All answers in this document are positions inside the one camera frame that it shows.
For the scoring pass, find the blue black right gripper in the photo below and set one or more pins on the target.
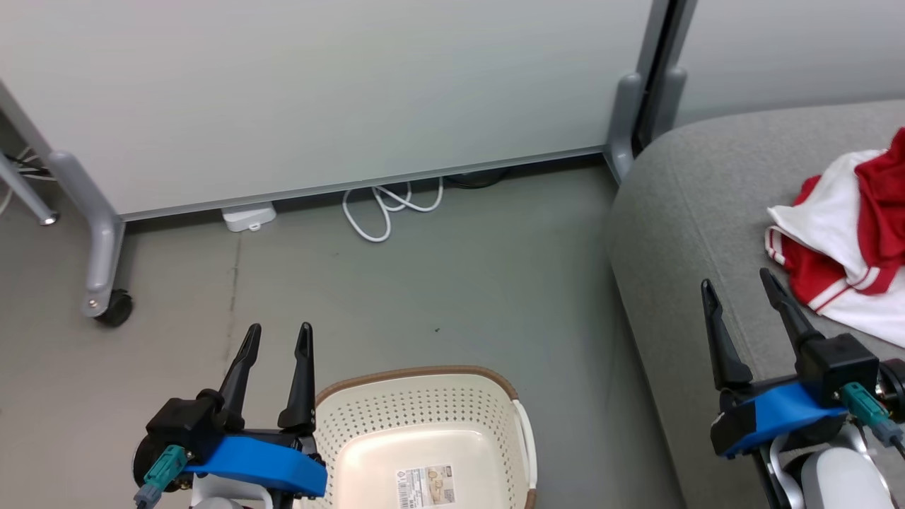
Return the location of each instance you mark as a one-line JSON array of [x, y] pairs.
[[778, 417]]

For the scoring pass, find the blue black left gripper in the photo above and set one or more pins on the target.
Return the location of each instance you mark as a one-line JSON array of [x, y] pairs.
[[261, 461]]

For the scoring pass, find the red and white jersey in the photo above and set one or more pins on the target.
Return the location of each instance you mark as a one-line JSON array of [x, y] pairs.
[[855, 233]]

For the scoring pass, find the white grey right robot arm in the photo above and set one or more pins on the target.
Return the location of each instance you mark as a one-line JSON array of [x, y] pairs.
[[841, 474]]

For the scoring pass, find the cream perforated laundry basket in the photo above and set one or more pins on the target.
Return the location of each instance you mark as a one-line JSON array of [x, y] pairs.
[[424, 431]]

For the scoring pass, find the printed basket sticker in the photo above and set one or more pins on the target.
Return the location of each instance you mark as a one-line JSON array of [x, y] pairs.
[[425, 486]]

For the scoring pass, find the grey fabric sofa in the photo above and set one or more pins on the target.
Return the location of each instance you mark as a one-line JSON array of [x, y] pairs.
[[700, 212]]

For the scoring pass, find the white power adapter box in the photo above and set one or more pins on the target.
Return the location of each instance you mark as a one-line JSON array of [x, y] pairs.
[[249, 216]]

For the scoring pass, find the grey partition leg with caster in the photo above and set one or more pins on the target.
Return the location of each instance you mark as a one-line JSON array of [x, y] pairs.
[[102, 240]]

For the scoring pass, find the grey narrow partition leg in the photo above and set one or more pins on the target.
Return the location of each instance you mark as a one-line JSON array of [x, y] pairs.
[[670, 106]]

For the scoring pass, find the grey partition leg without caster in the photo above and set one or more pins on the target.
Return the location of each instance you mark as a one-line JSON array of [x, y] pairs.
[[625, 127]]

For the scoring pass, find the narrow white partition panel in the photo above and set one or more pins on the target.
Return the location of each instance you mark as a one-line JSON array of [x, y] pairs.
[[792, 49]]

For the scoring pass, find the wide white partition panel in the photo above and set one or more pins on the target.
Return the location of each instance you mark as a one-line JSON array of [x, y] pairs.
[[318, 85]]

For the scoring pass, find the grey metal table leg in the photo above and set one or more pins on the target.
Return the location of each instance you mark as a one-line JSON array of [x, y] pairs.
[[25, 191]]

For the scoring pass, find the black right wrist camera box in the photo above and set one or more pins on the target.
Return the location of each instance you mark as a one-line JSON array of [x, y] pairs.
[[840, 366]]

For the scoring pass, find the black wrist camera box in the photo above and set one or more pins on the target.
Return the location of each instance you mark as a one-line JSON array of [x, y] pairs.
[[840, 366], [185, 420]]

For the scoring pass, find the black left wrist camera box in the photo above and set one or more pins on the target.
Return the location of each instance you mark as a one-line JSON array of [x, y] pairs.
[[185, 420]]

